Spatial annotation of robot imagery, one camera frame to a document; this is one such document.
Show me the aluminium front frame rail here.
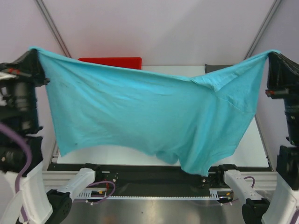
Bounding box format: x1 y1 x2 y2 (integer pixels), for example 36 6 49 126
43 171 277 191

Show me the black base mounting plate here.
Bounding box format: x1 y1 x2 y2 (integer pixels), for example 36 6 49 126
46 163 276 198

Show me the aluminium corner post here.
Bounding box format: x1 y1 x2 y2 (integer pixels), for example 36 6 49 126
34 0 71 58
244 0 284 59

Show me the folded grey t-shirt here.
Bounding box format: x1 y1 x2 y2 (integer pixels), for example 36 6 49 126
205 64 232 74

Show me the light blue t-shirt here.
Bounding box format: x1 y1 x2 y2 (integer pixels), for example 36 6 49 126
37 48 271 176

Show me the right aluminium corner post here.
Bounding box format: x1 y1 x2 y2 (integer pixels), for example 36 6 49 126
244 0 284 59

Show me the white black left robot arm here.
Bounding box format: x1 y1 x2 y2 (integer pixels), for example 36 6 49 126
0 49 103 224

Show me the left aluminium corner post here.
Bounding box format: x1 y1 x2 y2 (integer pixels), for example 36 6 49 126
34 0 71 58

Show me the white slotted cable duct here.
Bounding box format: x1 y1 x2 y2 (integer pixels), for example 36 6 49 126
77 189 234 200

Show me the red plastic tray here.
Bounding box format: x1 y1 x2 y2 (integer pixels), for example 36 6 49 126
78 57 142 70

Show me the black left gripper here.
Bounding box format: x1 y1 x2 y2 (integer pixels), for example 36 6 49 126
0 46 53 126

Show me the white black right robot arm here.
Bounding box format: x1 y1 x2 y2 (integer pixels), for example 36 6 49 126
215 53 299 224

